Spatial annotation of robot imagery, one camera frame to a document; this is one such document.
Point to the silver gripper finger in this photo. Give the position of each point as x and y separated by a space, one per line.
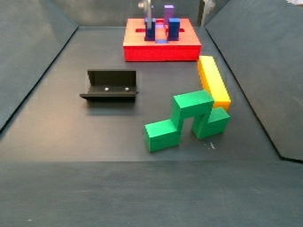
145 5

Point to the purple U-shaped block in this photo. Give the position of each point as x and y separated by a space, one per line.
166 14

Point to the black angled bracket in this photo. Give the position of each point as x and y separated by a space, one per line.
110 83

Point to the green zigzag block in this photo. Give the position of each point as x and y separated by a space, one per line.
162 134

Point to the yellow rectangular block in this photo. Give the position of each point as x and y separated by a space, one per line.
212 82

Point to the red slotted board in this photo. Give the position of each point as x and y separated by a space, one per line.
140 50

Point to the blue U-shaped block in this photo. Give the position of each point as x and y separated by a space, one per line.
161 31

